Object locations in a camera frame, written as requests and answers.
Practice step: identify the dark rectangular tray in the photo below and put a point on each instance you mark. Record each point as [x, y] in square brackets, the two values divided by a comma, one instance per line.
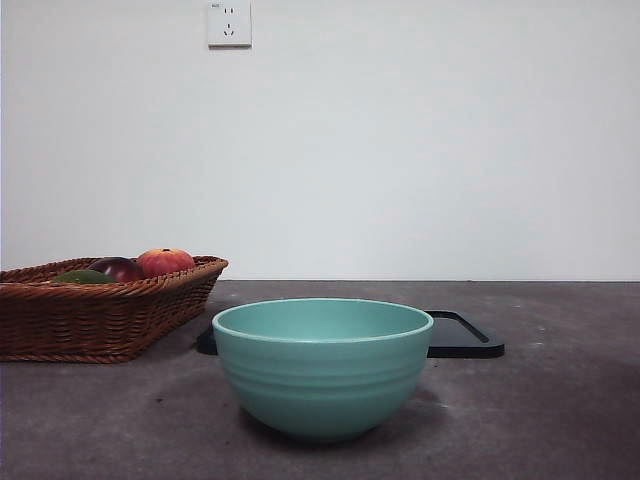
[465, 347]

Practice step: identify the red apple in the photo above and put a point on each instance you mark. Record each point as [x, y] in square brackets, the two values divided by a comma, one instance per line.
[167, 261]

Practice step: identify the green avocado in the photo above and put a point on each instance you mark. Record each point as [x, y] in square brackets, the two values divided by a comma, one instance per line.
[80, 277]

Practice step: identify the teal ceramic bowl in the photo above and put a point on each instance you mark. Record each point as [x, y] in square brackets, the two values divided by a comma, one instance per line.
[320, 380]

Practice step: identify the brown wicker basket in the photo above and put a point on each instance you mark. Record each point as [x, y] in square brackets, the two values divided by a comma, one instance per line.
[90, 320]

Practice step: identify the dark red plum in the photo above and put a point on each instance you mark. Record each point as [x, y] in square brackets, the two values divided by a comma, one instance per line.
[120, 269]

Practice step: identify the white wall power socket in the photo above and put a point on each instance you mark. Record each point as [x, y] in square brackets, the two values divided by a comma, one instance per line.
[230, 37]

